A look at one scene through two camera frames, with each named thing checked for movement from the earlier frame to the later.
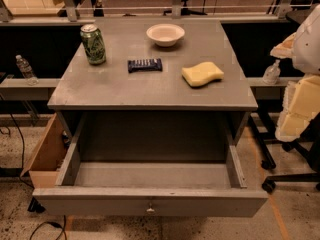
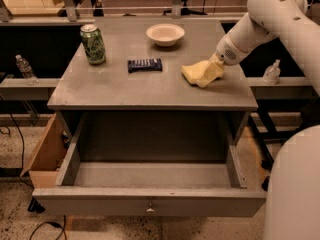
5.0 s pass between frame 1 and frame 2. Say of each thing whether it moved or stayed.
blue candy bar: stayed
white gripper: moved
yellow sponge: stayed
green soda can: stayed
